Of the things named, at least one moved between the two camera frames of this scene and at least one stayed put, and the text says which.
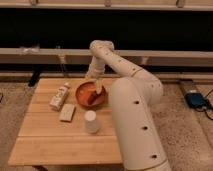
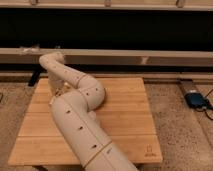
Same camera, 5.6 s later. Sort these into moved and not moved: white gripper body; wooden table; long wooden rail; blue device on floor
Moved: white gripper body
Not moved: wooden table; blue device on floor; long wooden rail
